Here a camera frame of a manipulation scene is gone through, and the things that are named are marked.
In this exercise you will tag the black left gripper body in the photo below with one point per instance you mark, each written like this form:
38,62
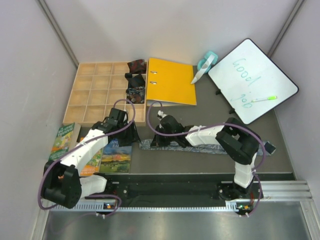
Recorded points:
124,125

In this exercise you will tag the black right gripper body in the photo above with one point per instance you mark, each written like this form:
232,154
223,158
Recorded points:
161,129

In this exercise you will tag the grey blue patterned tie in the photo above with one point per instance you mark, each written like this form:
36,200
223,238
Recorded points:
202,148

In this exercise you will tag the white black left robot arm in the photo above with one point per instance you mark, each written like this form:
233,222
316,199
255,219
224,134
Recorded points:
61,182

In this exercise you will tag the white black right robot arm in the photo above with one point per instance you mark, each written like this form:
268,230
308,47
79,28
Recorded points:
238,144

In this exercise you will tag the blue Animal Farm book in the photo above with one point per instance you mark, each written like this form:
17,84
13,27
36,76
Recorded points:
115,158

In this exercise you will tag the floral rolled tie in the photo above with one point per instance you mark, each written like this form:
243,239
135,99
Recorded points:
136,95

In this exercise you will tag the wooden compartment tray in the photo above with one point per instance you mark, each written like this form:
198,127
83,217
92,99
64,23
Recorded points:
96,88

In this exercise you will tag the dark blue striped rolled tie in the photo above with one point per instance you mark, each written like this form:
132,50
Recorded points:
135,81

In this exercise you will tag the orange book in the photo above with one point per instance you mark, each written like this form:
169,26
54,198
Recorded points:
93,166

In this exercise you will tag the dark red rolled tie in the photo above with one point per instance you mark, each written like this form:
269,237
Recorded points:
138,66

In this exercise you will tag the green children's book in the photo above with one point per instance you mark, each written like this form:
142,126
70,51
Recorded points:
66,139

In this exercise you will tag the teal white cat-ear headphones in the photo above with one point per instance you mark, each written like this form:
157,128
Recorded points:
204,65

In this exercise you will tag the green whiteboard marker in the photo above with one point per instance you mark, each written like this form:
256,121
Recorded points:
269,98

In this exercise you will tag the yellow ring binder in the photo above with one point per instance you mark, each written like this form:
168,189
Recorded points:
169,83

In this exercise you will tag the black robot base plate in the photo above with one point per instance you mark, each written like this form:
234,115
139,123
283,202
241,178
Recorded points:
170,187

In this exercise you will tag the white whiteboard black frame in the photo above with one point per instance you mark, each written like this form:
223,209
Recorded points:
247,73

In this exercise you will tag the aluminium frame rail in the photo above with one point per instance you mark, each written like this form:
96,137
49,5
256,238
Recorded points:
287,191

